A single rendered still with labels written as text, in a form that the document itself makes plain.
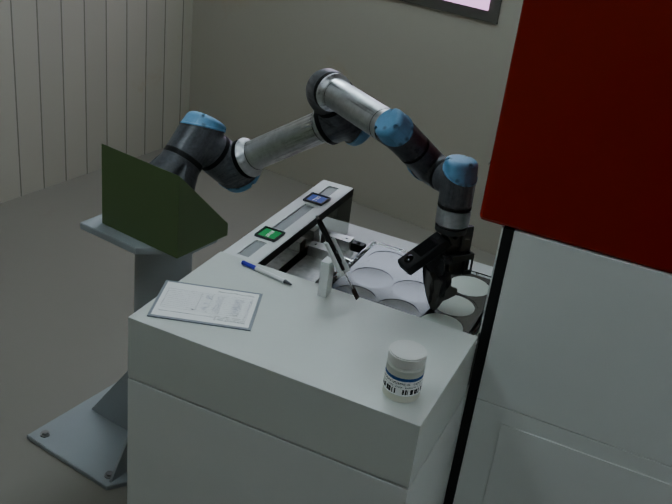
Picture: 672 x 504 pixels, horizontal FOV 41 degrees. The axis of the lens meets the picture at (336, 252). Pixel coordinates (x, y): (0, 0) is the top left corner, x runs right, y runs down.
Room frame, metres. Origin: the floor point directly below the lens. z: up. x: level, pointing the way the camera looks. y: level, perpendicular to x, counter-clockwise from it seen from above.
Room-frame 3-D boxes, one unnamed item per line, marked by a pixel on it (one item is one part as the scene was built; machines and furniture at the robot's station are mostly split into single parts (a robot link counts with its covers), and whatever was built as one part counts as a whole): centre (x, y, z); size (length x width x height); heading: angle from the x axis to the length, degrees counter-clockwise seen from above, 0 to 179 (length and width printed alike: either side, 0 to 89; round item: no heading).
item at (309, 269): (1.96, 0.06, 0.87); 0.36 x 0.08 x 0.03; 158
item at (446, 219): (1.81, -0.24, 1.13); 0.08 x 0.08 x 0.05
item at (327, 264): (1.69, 0.00, 1.03); 0.06 x 0.04 x 0.13; 68
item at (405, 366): (1.37, -0.15, 1.01); 0.07 x 0.07 x 0.10
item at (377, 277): (1.87, -0.19, 0.90); 0.34 x 0.34 x 0.01; 68
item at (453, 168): (1.82, -0.24, 1.21); 0.09 x 0.08 x 0.11; 32
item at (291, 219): (2.07, 0.12, 0.89); 0.55 x 0.09 x 0.14; 158
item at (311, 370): (1.55, 0.04, 0.89); 0.62 x 0.35 x 0.14; 68
